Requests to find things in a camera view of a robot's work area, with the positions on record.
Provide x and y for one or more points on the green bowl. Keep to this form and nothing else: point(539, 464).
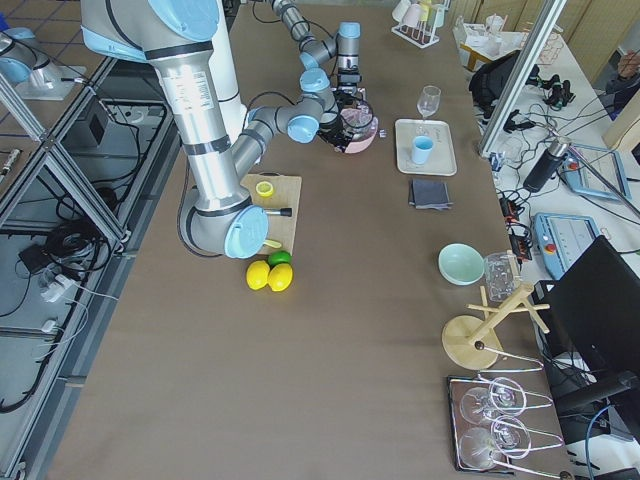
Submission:
point(460, 264)

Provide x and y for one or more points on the blue teach pendant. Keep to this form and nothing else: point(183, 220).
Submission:
point(596, 172)

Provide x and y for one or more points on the pink bowl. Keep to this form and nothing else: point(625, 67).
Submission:
point(362, 141)

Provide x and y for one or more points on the yellow lemon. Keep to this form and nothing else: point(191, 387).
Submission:
point(257, 274)
point(280, 277)

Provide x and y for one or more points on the half lemon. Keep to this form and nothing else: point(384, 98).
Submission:
point(265, 189)

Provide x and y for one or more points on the steel muddler black tip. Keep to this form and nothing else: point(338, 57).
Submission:
point(282, 212)

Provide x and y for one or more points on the grey folded cloth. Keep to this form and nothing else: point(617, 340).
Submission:
point(427, 194)

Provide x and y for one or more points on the black bag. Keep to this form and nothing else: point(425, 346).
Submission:
point(488, 82)

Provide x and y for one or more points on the black tray frame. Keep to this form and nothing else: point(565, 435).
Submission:
point(456, 387)

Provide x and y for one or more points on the green lime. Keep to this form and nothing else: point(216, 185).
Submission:
point(279, 257)

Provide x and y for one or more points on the glass mug on stand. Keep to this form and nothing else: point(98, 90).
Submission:
point(501, 275)

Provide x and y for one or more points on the wooden cup stand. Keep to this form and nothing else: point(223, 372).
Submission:
point(472, 343)

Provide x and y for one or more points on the white wire cup rack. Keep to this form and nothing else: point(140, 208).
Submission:
point(418, 21)

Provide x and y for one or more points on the black water bottle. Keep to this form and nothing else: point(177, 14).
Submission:
point(552, 157)

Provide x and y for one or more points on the light blue cup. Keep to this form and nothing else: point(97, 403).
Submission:
point(422, 147)

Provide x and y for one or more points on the clear wine glass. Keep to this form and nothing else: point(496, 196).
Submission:
point(428, 101)

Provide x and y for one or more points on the upside-down wine glass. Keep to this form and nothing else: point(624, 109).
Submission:
point(487, 400)
point(497, 448)

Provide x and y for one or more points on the upside-down wine glass near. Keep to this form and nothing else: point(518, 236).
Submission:
point(497, 448)

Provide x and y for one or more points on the yellow lemon lower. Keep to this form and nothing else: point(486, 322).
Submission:
point(280, 277)

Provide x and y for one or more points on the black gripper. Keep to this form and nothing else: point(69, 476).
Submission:
point(349, 80)
point(334, 131)

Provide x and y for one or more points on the black monitor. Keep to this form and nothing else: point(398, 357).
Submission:
point(594, 318)

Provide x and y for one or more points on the upside-down wine glass far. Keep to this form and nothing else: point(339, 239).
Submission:
point(487, 400)

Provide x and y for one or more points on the cream serving tray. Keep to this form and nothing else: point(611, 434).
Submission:
point(442, 160)

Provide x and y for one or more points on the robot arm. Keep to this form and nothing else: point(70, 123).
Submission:
point(187, 44)
point(343, 46)

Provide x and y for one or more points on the yellow lemon upper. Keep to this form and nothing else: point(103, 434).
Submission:
point(257, 274)

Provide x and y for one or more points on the wooden cutting board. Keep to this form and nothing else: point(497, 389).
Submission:
point(281, 206)

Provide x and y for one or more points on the clear ice cubes pile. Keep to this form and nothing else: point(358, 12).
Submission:
point(357, 120)

